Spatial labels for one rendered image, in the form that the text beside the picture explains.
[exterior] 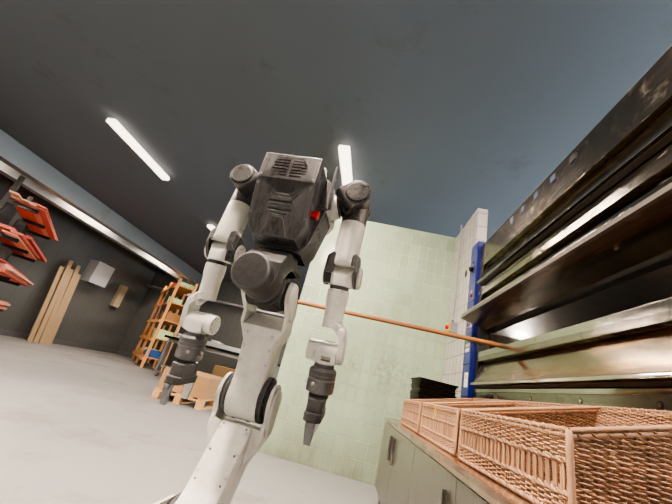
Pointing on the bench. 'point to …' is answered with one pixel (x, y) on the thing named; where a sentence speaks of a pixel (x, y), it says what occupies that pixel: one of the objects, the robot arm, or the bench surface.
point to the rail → (583, 236)
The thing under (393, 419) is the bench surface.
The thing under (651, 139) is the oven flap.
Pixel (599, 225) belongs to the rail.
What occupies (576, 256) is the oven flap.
